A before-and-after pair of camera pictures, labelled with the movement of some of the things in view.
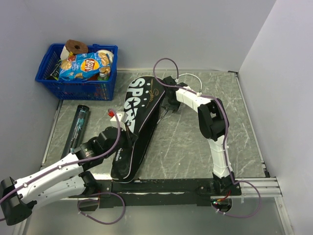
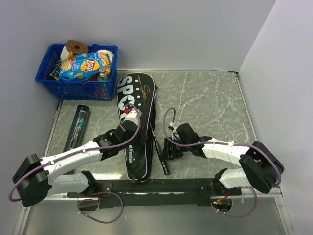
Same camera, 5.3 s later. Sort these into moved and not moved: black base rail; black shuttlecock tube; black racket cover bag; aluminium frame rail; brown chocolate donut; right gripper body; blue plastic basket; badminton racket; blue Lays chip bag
Moved: right gripper body; badminton racket; black racket cover bag
Not moved: black shuttlecock tube; blue plastic basket; brown chocolate donut; aluminium frame rail; blue Lays chip bag; black base rail
